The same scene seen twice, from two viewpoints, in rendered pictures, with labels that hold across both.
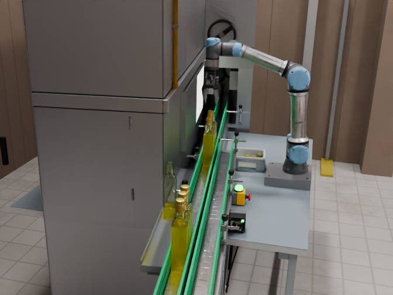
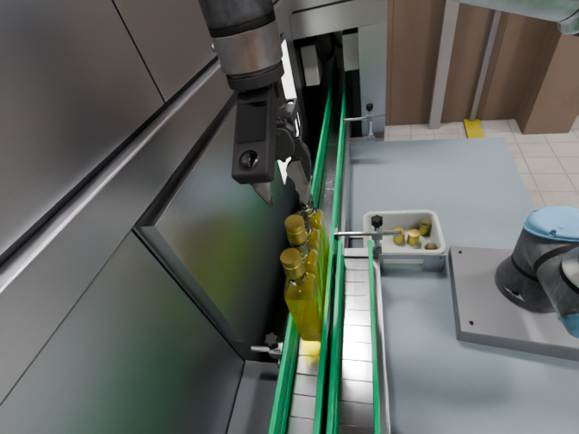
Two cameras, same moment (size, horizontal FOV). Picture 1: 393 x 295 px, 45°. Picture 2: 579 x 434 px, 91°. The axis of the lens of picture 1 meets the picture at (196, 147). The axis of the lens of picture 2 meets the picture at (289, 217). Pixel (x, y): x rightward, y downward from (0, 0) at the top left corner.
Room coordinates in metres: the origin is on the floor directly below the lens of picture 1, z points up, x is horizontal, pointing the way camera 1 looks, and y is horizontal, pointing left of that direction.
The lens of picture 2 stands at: (2.22, -0.16, 1.53)
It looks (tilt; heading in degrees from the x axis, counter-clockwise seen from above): 43 degrees down; 14
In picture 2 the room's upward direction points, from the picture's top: 16 degrees counter-clockwise
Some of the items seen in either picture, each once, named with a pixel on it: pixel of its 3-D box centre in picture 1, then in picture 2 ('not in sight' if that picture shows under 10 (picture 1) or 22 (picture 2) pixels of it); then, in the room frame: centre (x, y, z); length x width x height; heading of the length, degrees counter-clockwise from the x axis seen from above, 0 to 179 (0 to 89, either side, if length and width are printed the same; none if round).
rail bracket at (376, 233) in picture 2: (232, 141); (367, 235); (2.73, -0.22, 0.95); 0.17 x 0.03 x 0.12; 83
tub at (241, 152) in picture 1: (247, 158); (400, 238); (2.83, -0.33, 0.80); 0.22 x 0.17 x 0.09; 83
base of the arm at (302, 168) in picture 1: (295, 162); (538, 272); (2.64, -0.60, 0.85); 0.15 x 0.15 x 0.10
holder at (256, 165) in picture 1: (242, 159); (390, 241); (2.83, -0.30, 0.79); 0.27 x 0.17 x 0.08; 83
